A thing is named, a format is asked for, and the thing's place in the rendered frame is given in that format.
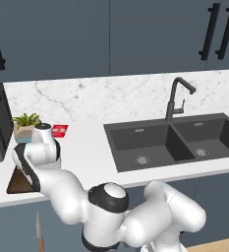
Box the wide grey-blue cupboard door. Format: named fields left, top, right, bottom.
left=0, top=0, right=111, bottom=84

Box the black kitchen tap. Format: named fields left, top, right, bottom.
left=165, top=77, right=198, bottom=122

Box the grey-blue base cupboard front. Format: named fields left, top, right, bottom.
left=0, top=199, right=87, bottom=252
left=125, top=170, right=229, bottom=248

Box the knife with wooden handle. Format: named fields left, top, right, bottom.
left=35, top=211, right=45, bottom=252

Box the brown wooden cutting board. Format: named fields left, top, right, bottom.
left=6, top=165, right=38, bottom=195

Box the red flat packet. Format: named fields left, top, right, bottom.
left=50, top=124, right=70, bottom=139

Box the green plant in pot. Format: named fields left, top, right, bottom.
left=11, top=112, right=42, bottom=145

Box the dark grey double sink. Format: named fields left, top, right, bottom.
left=102, top=112, right=229, bottom=173

